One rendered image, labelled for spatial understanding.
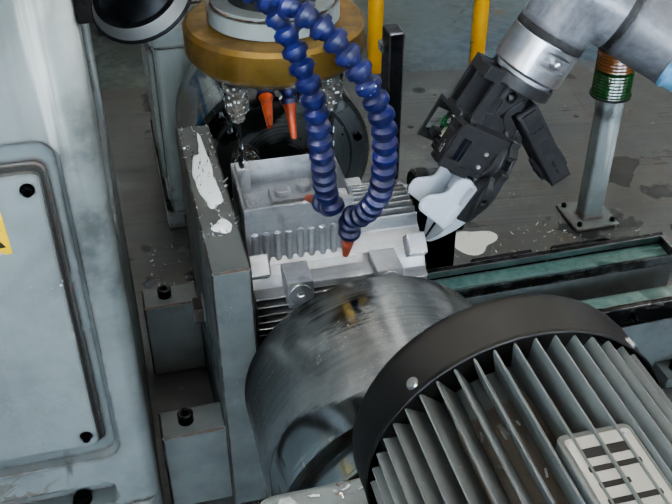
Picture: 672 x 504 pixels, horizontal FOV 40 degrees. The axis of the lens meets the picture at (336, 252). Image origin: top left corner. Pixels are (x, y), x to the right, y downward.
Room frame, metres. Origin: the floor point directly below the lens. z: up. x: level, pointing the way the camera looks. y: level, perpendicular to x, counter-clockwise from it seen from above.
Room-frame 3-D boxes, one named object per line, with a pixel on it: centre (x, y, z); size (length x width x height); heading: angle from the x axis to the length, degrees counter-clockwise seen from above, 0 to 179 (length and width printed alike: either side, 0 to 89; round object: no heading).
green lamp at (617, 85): (1.30, -0.43, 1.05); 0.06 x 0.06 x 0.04
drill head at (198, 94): (1.20, 0.10, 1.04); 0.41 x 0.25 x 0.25; 14
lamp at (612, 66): (1.30, -0.43, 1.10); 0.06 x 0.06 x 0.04
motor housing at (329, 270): (0.88, 0.01, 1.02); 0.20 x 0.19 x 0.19; 103
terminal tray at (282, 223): (0.87, 0.05, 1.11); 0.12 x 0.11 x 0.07; 103
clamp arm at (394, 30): (1.04, -0.07, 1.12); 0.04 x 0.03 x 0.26; 104
